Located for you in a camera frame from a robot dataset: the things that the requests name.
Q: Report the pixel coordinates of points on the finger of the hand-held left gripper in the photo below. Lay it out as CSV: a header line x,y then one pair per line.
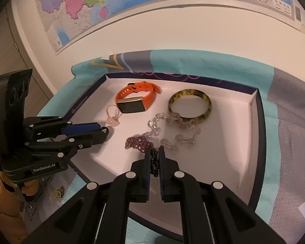
x,y
91,139
78,128

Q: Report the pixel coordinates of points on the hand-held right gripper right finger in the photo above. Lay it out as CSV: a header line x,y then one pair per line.
x,y
167,175

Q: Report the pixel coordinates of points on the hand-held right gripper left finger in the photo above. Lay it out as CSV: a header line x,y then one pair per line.
x,y
142,172

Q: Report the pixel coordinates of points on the orange smart watch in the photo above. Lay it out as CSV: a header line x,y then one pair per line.
x,y
131,105

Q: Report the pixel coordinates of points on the dark blue shallow cardboard box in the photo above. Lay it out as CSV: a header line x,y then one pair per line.
x,y
218,144

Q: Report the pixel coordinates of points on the brown amber bangle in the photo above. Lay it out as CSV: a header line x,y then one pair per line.
x,y
208,101

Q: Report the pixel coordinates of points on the person's left hand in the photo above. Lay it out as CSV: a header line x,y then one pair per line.
x,y
31,188

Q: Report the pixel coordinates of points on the beige cabinet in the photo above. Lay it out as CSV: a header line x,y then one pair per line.
x,y
10,45

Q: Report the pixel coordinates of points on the teal grey printed tablecloth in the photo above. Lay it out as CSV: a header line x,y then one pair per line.
x,y
218,68

